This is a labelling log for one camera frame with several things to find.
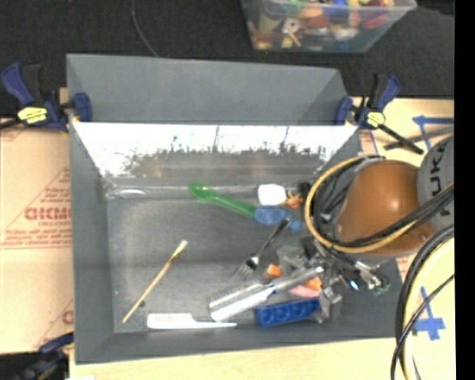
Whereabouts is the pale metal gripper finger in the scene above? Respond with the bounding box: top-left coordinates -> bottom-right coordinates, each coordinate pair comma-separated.
318,287 -> 344,322
279,247 -> 313,272

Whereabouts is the pink soft piece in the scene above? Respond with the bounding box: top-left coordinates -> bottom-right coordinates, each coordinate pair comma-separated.
287,284 -> 322,299

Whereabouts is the blue toy brick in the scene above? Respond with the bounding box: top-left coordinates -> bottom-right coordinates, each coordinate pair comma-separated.
254,297 -> 322,329

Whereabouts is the blue toy piece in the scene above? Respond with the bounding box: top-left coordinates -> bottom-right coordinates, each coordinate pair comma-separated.
254,207 -> 302,234

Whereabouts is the orange and black toy figure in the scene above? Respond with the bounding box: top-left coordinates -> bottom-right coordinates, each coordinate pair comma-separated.
285,181 -> 312,210

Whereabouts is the white plastic piece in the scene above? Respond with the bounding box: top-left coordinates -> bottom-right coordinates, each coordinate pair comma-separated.
257,184 -> 288,207

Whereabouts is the silver round hairbrush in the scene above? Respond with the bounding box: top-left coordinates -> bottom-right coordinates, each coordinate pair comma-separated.
208,266 -> 326,324

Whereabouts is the green plastic spoon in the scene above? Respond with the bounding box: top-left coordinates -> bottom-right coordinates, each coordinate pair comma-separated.
188,183 -> 263,219

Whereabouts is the grey metal bin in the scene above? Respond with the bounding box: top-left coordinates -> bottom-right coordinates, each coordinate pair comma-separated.
66,53 -> 403,364

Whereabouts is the white plastic knife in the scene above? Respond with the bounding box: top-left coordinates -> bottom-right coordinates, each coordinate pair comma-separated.
146,312 -> 238,331

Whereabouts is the thin wooden stick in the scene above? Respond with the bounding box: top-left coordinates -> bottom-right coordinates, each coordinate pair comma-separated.
120,239 -> 189,325

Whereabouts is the brown cardboard board red print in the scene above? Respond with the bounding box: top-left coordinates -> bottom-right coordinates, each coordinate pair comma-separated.
0,89 -> 77,356

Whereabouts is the black-handled metal fork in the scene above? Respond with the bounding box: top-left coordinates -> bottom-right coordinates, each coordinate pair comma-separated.
230,217 -> 292,283

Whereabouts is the black cylinder on white bracket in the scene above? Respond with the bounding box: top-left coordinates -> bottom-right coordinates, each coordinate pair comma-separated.
354,260 -> 382,287

